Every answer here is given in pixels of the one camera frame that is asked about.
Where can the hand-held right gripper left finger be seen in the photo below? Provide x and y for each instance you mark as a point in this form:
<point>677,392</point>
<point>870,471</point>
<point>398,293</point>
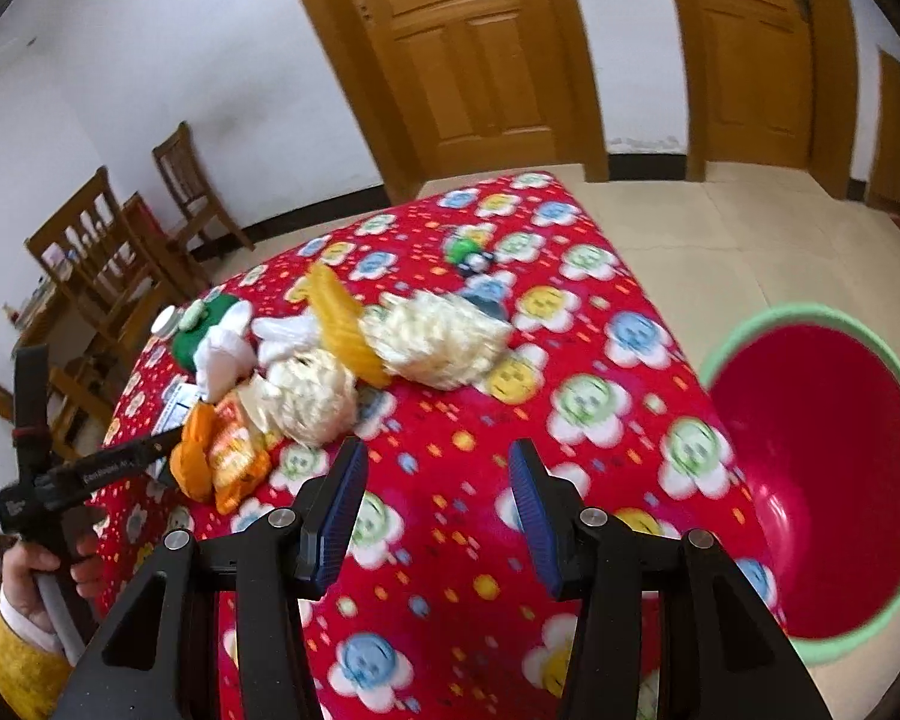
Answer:
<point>345,510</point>

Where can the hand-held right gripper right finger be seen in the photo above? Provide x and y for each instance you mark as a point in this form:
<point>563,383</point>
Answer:
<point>532,517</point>

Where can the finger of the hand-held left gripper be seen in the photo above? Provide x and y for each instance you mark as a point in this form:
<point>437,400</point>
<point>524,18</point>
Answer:
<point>120,457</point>

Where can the small white blue box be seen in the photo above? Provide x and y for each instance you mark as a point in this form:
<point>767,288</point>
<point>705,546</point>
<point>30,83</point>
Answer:
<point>180,405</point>

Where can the orange snack packet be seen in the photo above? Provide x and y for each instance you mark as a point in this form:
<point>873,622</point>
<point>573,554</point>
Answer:
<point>229,457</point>

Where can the small clear plastic wrapper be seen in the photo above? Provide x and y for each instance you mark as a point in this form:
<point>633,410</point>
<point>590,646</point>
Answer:
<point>311,397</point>

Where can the white tissue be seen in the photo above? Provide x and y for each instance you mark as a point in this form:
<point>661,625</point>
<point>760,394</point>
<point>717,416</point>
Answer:
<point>221,360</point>
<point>285,336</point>

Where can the yellow plastic packet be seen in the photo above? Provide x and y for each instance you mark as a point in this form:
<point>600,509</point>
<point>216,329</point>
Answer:
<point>341,322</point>

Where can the white paper ball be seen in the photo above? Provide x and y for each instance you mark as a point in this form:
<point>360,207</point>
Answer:
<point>435,337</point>

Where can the red bin with green rim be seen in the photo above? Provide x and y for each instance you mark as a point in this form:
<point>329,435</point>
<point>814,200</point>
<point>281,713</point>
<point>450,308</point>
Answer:
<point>810,465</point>

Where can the person's left hand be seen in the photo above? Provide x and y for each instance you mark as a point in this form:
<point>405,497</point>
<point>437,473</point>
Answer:
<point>24,574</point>

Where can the green round container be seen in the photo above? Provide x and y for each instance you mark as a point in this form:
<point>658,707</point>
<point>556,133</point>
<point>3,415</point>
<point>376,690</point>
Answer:
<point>187,349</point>

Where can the red flower printed blanket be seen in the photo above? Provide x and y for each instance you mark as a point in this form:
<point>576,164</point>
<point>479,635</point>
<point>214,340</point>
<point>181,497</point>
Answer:
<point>450,405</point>

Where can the small white cap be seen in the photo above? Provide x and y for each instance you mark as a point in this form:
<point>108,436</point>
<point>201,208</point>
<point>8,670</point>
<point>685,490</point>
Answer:
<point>168,320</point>

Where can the wooden chair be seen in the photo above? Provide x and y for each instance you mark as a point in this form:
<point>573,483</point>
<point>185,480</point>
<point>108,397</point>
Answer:
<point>184,165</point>
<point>82,232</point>
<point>146,229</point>

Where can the small green black toy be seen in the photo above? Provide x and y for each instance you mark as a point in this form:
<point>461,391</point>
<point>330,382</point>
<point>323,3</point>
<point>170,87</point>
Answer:
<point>469,255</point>

